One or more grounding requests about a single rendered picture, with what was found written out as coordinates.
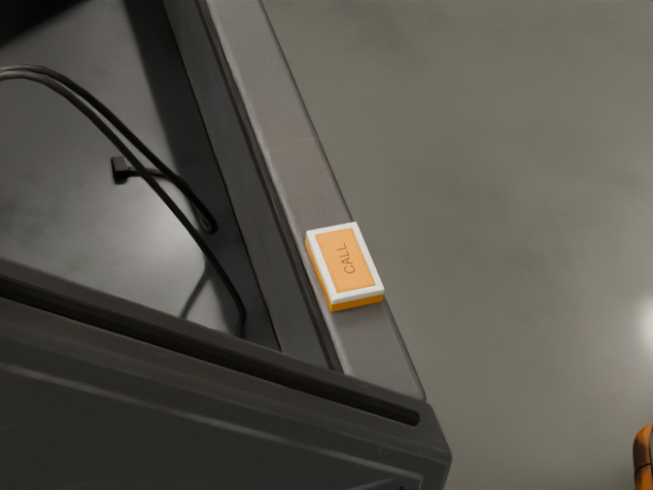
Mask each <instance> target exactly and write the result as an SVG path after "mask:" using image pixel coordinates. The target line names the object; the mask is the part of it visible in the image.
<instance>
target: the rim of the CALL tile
mask: <svg viewBox="0 0 653 490"><path fill-rule="evenodd" d="M345 228H352V229H353V232H354V234H355V237H356V238H357V240H358V243H359V245H360V248H361V251H362V254H363V256H364V259H365V261H366V264H367V266H368V268H369V271H370V273H371V276H372V278H373V280H374V283H375V286H371V287H366V288H361V289H356V290H352V291H348V292H343V293H336V290H335V288H334V285H333V283H332V280H331V277H330V275H329V272H328V270H327V266H326V263H325V260H324V258H323V255H322V253H321V250H320V248H319V245H318V242H317V240H316V237H315V234H320V233H325V232H330V231H335V230H341V229H345ZM306 238H307V241H308V243H309V246H310V249H311V251H312V254H313V256H314V259H315V262H316V264H317V267H318V269H319V271H320V274H321V276H322V279H323V282H324V284H325V287H326V291H327V294H328V296H329V299H330V302H331V304H336V303H341V302H346V301H351V300H355V299H360V298H369V297H374V296H378V295H383V294H384V287H383V285H382V282H381V280H380V277H379V275H378V273H377V270H376V268H375V266H374V263H373V261H372V258H371V257H370V255H369V252H368V250H367V247H366V245H365V243H364V240H363V238H362V235H361V232H360V229H359V227H358V225H357V223H356V222H353V223H349V224H344V225H338V226H333V227H324V228H319V229H313V230H308V231H306Z"/></svg>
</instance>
